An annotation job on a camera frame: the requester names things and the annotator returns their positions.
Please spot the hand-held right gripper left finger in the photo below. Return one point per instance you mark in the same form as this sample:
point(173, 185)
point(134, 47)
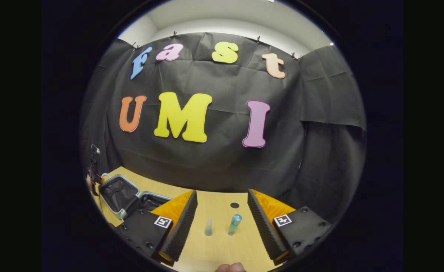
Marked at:
point(180, 230)

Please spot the pale blue suitcase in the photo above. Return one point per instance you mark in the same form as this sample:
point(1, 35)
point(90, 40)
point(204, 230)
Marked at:
point(118, 192)

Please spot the teal bottle with blue cap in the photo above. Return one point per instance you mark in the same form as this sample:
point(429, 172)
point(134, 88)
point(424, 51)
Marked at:
point(234, 225)

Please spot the black backdrop cloth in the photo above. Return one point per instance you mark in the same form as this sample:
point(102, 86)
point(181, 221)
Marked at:
point(222, 158)

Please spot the small translucent teal bottle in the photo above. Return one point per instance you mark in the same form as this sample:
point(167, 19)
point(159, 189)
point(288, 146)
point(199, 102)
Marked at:
point(208, 227)

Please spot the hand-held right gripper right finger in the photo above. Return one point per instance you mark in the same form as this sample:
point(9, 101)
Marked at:
point(263, 230)

